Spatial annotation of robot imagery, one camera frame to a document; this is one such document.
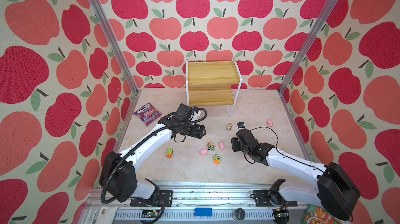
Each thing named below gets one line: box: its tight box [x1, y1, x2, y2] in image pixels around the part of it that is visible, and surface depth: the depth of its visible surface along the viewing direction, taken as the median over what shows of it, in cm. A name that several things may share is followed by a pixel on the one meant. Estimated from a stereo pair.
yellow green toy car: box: [206, 141, 216, 152], surface depth 92 cm
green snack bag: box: [301, 203, 343, 224], surface depth 69 cm
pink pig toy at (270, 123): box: [266, 119, 274, 128], surface depth 103 cm
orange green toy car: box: [166, 147, 174, 159], surface depth 89 cm
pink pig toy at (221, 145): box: [218, 140, 225, 151], surface depth 92 cm
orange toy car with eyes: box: [212, 153, 222, 165], surface depth 87 cm
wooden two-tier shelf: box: [185, 57, 243, 119], surface depth 88 cm
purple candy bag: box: [133, 102, 162, 127], surface depth 107 cm
